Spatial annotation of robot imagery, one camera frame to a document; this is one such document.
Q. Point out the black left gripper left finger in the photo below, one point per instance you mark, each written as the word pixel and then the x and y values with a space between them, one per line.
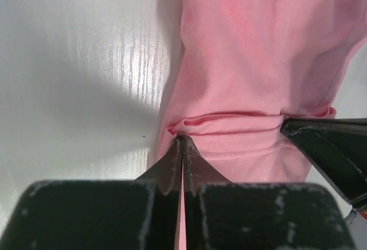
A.
pixel 96 214

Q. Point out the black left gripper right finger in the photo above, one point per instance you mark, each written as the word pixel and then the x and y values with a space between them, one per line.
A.
pixel 224 215

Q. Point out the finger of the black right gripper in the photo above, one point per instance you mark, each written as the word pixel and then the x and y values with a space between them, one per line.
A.
pixel 337 149

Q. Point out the pink t-shirt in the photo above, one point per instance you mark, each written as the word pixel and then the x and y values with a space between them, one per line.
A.
pixel 247 67

